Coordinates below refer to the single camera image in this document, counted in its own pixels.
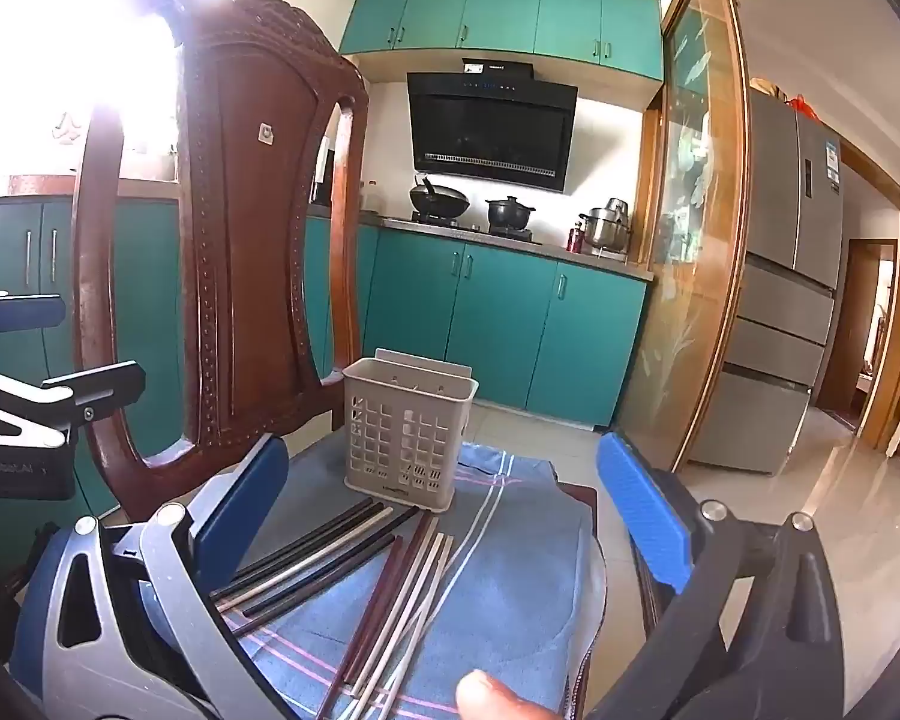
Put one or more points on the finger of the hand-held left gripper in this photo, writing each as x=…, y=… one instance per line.
x=30, y=313
x=97, y=382

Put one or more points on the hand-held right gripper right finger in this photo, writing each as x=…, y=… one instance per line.
x=645, y=517

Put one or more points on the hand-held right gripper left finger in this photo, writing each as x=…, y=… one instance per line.
x=240, y=517

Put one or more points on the white chopstick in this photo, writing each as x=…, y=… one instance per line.
x=412, y=624
x=307, y=556

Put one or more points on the dark red chopstick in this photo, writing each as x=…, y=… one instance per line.
x=375, y=615
x=388, y=615

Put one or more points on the tan chopstick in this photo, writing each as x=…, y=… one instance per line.
x=397, y=621

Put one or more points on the white plastic chopstick basket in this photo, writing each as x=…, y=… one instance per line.
x=409, y=382

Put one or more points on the person's right hand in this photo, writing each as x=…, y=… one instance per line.
x=502, y=701

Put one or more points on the blue striped towel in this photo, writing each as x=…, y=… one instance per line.
x=510, y=577

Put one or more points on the carved wooden chair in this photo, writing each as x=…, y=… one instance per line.
x=255, y=240

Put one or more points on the bright window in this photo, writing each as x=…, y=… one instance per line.
x=45, y=90

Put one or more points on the teal base cabinet under stove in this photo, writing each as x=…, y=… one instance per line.
x=495, y=315

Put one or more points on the stone kitchen countertop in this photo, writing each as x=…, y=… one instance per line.
x=607, y=259

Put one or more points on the grey refrigerator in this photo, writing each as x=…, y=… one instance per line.
x=787, y=277

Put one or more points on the etched glass sliding door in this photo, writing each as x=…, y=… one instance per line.
x=690, y=240

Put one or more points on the red bottle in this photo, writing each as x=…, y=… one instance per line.
x=574, y=238

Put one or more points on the stacked steel pots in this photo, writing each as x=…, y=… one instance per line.
x=607, y=229

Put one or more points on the black lidded pot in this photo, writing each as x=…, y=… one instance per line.
x=506, y=214

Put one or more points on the gas stove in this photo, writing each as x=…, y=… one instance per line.
x=450, y=223

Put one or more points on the black wok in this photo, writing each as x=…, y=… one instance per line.
x=439, y=201

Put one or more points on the black range hood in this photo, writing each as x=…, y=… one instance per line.
x=487, y=135

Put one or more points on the orange bag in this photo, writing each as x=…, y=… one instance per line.
x=799, y=106

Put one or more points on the wooden door frame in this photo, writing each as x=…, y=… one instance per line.
x=866, y=315

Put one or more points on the teal wall cabinets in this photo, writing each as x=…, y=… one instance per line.
x=495, y=11

